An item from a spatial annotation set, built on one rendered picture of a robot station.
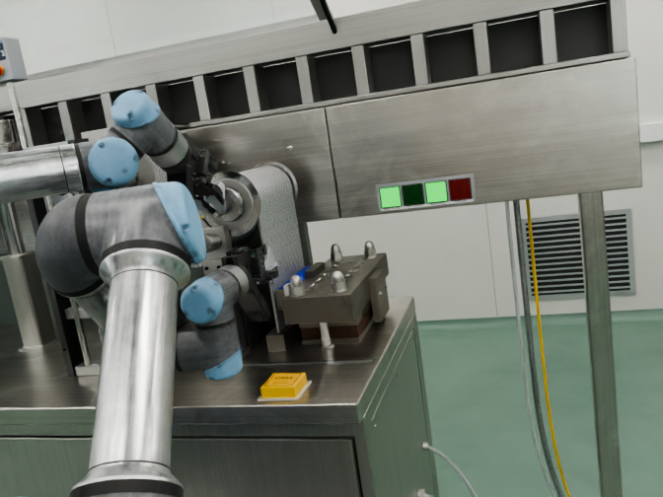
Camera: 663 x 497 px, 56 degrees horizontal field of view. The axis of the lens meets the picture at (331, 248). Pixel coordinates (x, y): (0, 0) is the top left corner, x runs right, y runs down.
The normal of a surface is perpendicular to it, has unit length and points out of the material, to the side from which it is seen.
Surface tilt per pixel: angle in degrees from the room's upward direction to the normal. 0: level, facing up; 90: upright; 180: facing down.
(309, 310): 90
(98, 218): 61
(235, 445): 90
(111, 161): 90
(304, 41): 90
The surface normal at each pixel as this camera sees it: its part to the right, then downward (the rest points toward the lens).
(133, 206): -0.11, -0.54
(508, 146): -0.28, 0.22
